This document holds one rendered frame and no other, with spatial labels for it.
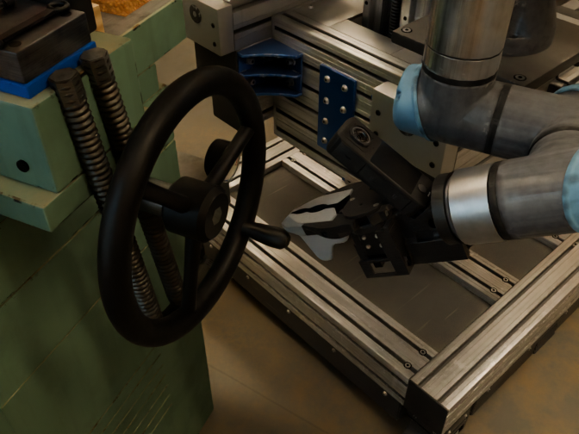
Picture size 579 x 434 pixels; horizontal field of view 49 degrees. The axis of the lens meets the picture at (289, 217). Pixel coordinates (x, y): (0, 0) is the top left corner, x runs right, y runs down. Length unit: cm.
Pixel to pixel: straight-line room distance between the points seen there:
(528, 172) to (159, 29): 49
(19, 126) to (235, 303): 113
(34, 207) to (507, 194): 42
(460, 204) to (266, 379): 96
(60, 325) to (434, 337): 76
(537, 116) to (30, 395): 65
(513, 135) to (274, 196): 101
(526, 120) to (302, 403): 95
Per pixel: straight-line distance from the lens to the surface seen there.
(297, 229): 70
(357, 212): 65
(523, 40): 95
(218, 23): 117
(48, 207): 60
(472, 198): 60
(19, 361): 81
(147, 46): 84
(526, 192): 58
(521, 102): 67
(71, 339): 87
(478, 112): 67
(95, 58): 59
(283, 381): 149
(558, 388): 159
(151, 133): 53
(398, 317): 134
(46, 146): 58
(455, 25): 63
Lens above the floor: 123
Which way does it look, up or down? 41 degrees down
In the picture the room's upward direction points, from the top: straight up
